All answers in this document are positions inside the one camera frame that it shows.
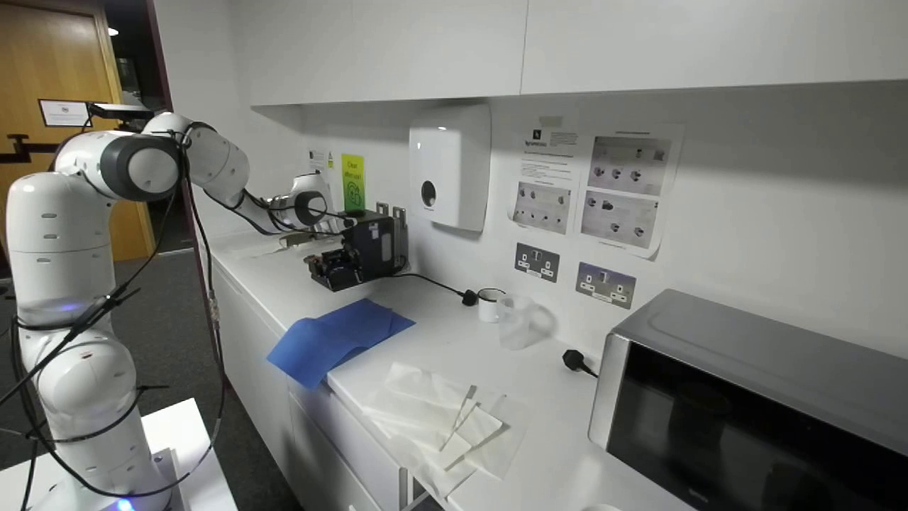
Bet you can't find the instruction sheet with text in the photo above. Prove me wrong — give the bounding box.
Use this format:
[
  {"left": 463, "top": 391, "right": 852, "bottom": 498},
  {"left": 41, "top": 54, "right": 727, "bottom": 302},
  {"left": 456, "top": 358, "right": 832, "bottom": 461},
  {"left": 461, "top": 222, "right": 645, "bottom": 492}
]
[{"left": 507, "top": 125, "right": 585, "bottom": 237}]

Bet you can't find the heap of white paper towels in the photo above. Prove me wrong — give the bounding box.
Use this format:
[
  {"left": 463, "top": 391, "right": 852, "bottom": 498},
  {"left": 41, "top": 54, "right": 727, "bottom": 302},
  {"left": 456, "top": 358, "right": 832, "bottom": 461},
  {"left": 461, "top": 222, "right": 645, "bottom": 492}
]
[{"left": 357, "top": 361, "right": 530, "bottom": 499}]

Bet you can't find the clear plastic jug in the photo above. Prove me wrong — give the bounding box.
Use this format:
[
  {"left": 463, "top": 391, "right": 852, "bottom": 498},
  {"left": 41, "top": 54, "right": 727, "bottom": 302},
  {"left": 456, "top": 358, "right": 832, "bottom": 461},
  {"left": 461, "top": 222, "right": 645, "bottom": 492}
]
[{"left": 496, "top": 293, "right": 558, "bottom": 351}]

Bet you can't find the white base cabinet door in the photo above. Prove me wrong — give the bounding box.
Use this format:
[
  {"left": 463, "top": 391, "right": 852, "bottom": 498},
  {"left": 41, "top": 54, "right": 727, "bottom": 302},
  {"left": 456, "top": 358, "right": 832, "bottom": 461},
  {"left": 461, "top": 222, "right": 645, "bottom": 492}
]
[{"left": 287, "top": 387, "right": 414, "bottom": 511}]

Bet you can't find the blue towel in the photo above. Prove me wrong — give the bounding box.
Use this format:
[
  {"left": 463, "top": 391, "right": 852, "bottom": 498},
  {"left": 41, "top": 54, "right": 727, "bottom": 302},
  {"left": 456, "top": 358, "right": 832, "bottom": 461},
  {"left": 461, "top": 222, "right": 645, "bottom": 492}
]
[{"left": 267, "top": 298, "right": 416, "bottom": 390}]

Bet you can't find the instruction sheet with photos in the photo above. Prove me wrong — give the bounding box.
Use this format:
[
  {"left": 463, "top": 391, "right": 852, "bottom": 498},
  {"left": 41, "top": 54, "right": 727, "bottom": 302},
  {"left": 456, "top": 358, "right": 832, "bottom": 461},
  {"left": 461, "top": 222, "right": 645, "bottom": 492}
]
[{"left": 578, "top": 123, "right": 686, "bottom": 259}]

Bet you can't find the camera on mount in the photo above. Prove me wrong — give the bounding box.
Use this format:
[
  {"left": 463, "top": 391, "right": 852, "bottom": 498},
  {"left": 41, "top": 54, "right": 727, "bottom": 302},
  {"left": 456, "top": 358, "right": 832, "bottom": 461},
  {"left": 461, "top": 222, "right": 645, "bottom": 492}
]
[{"left": 87, "top": 102, "right": 158, "bottom": 133}]

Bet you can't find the white wall cabinet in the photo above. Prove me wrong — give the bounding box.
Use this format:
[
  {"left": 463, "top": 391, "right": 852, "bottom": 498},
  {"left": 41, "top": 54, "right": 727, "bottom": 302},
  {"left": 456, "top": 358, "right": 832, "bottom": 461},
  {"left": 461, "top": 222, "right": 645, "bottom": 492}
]
[
  {"left": 520, "top": 0, "right": 908, "bottom": 97},
  {"left": 231, "top": 0, "right": 530, "bottom": 108}
]

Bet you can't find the white paper towel dispenser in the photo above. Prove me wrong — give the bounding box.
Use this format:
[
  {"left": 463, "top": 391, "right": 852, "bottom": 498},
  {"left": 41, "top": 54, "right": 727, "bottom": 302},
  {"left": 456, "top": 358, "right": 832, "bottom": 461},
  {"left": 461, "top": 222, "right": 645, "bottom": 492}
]
[{"left": 408, "top": 104, "right": 493, "bottom": 233}]

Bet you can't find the wall socket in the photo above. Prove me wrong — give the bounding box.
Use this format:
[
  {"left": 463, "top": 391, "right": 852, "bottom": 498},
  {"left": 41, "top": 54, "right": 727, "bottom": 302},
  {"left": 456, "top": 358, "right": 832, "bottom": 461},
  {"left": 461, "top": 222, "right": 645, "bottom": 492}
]
[
  {"left": 575, "top": 261, "right": 637, "bottom": 310},
  {"left": 514, "top": 242, "right": 561, "bottom": 284}
]

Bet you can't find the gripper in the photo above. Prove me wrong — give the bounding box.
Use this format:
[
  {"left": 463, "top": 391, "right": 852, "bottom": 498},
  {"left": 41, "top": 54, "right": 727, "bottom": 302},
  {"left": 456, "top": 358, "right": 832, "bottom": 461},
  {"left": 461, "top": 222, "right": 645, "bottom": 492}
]
[{"left": 308, "top": 221, "right": 365, "bottom": 282}]

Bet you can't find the wooden door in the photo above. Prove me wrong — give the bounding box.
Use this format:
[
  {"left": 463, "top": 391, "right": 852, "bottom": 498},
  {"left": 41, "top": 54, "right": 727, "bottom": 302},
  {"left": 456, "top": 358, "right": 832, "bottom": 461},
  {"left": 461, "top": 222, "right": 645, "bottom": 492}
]
[{"left": 0, "top": 0, "right": 158, "bottom": 263}]

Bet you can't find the microwave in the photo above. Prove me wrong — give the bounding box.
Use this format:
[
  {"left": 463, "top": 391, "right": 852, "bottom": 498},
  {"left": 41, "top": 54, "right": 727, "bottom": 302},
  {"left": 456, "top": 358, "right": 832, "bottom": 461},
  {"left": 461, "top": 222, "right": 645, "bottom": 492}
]
[{"left": 587, "top": 288, "right": 908, "bottom": 511}]

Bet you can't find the black coffee machine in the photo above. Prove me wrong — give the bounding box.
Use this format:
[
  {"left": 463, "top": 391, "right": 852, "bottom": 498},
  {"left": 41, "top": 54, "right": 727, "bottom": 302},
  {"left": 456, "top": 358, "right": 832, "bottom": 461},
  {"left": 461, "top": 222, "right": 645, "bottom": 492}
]
[{"left": 328, "top": 210, "right": 410, "bottom": 293}]

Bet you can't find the green wall sign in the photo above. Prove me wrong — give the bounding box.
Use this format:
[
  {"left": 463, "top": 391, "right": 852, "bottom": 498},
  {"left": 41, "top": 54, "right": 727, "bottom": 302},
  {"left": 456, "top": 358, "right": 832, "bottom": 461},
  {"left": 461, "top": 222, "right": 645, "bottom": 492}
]
[{"left": 340, "top": 153, "right": 366, "bottom": 213}]

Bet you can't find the white door sign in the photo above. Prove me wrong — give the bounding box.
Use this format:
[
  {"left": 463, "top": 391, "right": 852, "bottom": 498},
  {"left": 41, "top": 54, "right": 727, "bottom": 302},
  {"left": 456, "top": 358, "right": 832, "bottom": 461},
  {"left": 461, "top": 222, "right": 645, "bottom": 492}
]
[{"left": 38, "top": 99, "right": 92, "bottom": 129}]

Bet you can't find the microwave door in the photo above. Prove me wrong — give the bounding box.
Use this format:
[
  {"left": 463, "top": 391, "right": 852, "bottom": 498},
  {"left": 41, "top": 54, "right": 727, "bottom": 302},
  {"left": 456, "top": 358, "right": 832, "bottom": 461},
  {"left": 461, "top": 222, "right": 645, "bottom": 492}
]
[{"left": 605, "top": 341, "right": 908, "bottom": 511}]

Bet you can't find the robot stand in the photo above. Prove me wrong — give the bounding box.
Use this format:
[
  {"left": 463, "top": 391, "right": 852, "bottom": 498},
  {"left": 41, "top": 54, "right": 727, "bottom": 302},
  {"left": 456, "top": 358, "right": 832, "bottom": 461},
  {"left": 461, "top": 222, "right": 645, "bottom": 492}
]
[{"left": 0, "top": 397, "right": 239, "bottom": 511}]

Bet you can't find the white mug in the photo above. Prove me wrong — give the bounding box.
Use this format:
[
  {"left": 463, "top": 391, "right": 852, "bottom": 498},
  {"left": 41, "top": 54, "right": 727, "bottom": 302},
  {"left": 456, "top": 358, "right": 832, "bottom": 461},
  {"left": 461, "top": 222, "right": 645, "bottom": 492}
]
[{"left": 477, "top": 287, "right": 506, "bottom": 324}]

